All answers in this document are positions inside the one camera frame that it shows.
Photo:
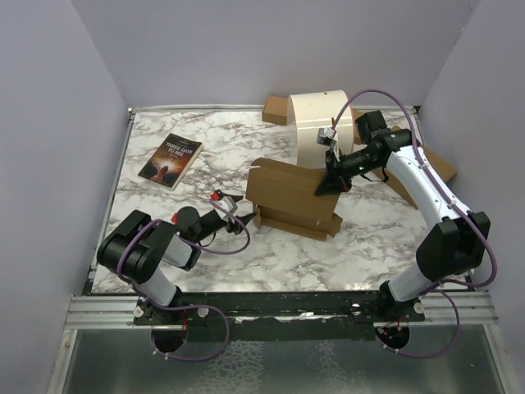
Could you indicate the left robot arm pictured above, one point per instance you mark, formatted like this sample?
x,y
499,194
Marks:
x,y
135,249

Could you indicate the white cylindrical bread box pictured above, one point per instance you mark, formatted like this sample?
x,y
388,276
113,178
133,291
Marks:
x,y
307,113

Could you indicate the small brown box behind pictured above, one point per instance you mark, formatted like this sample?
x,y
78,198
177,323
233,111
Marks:
x,y
275,110

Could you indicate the closed brown cardboard box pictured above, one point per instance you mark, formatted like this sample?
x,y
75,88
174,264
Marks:
x,y
408,167

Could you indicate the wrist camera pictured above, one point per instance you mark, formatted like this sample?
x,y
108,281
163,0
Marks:
x,y
223,204
326,136

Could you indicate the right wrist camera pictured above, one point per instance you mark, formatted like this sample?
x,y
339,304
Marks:
x,y
326,136

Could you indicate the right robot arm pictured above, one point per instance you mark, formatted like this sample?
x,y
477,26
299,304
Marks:
x,y
456,238

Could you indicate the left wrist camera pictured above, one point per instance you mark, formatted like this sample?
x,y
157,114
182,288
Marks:
x,y
223,204

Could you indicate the brown cardboard piece behind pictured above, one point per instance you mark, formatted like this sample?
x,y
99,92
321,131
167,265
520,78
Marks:
x,y
361,126

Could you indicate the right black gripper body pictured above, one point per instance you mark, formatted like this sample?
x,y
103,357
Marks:
x,y
350,165

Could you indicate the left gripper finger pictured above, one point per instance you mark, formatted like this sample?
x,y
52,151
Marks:
x,y
232,199
245,219

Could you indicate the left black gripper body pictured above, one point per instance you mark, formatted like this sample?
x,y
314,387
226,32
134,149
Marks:
x,y
211,226

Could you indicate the dark paperback book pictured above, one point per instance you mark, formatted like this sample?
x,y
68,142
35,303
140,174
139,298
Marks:
x,y
171,161

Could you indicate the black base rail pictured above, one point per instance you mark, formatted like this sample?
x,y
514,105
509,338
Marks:
x,y
277,316

